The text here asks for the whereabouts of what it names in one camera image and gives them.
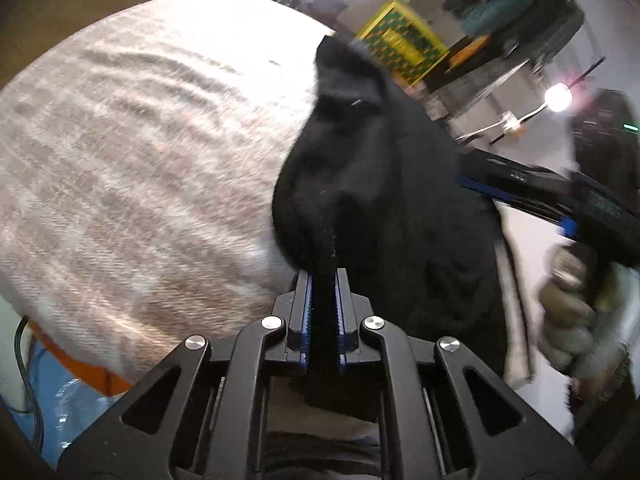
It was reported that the beige plaid bed blanket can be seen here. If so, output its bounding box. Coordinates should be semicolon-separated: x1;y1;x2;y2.
1;0;329;382

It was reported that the white clip-on lamp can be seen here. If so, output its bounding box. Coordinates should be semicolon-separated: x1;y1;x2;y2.
456;82;574;144

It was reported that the yellow green storage box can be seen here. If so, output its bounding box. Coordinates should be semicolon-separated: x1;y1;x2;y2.
357;0;449;86

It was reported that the black floor cable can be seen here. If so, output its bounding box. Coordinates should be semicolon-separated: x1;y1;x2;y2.
13;314;47;453

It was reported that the right hand grey glove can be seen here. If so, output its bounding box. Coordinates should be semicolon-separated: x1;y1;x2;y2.
537;244;639;382

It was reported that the dark green hanging sweater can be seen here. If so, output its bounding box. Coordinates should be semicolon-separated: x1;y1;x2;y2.
462;0;535;37

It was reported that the orange hanging garment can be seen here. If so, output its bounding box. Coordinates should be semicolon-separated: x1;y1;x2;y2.
449;35;491;70

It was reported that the black long-sleeve sweater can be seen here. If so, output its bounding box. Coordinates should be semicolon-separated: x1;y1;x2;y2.
272;36;508;374

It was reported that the grey plaid long coat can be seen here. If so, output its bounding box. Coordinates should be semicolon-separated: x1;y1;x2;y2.
424;2;585;120

